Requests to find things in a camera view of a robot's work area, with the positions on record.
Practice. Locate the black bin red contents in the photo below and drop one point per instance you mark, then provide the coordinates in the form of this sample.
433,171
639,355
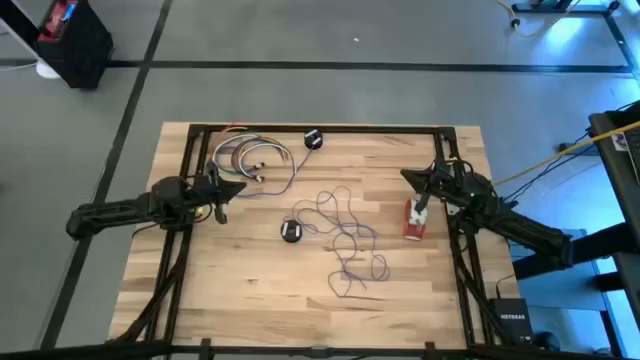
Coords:
85,50

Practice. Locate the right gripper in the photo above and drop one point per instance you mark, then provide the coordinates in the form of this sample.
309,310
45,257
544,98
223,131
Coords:
457,187

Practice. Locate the white round object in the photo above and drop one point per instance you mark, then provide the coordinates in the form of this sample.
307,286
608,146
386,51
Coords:
46,71

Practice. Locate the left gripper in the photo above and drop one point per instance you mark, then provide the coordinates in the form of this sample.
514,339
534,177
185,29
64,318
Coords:
202,195

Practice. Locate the black desk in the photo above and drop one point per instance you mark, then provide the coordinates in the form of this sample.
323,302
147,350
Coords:
620,175

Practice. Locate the red tape dispenser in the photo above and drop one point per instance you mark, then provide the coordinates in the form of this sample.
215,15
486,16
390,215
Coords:
415,232

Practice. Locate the black Netgear network switch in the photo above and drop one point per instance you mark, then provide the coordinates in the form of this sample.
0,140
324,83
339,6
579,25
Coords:
512,320

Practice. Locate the black stand base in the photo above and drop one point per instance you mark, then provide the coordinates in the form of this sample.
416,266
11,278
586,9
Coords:
550,8

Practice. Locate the white sticker sheet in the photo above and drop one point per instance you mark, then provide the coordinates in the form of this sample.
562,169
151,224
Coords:
620,142

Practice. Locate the grey floor platform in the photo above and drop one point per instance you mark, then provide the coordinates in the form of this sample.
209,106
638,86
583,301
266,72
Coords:
560,295

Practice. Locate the laptop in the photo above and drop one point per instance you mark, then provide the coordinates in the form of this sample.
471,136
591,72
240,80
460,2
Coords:
635,160

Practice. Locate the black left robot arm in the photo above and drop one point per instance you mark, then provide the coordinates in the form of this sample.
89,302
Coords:
110,212

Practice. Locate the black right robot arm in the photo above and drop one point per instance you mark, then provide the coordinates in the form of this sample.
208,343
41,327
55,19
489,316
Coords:
525,232

